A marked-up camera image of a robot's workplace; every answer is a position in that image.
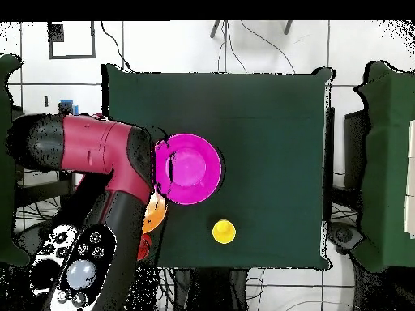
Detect large pink plastic bowl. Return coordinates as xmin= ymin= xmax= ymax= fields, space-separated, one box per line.
xmin=153 ymin=133 xmax=224 ymax=206

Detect large orange plastic bowl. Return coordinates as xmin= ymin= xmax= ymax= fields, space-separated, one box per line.
xmin=141 ymin=190 xmax=169 ymax=235

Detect yellow plastic cup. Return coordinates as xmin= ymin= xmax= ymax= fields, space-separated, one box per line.
xmin=212 ymin=219 xmax=237 ymax=245

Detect dark green tablecloth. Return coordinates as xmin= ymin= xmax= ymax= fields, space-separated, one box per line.
xmin=101 ymin=63 xmax=335 ymax=271

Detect orange plastic cup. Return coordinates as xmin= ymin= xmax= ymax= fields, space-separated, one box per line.
xmin=136 ymin=233 xmax=153 ymax=261

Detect black chair base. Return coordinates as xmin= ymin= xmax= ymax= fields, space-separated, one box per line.
xmin=327 ymin=221 xmax=364 ymax=255

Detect green cloth side table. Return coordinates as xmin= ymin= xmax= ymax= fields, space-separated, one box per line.
xmin=354 ymin=60 xmax=415 ymax=273
xmin=0 ymin=53 xmax=32 ymax=268

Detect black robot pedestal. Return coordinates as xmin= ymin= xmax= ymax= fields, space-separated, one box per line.
xmin=173 ymin=267 xmax=250 ymax=311

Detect tangle of floor cables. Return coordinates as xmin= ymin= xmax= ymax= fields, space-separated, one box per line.
xmin=14 ymin=194 xmax=182 ymax=311

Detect camera tripod legs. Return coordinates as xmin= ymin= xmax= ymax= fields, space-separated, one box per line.
xmin=209 ymin=20 xmax=293 ymax=39

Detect black metal frame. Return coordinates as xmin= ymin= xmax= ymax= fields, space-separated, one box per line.
xmin=12 ymin=100 xmax=79 ymax=208

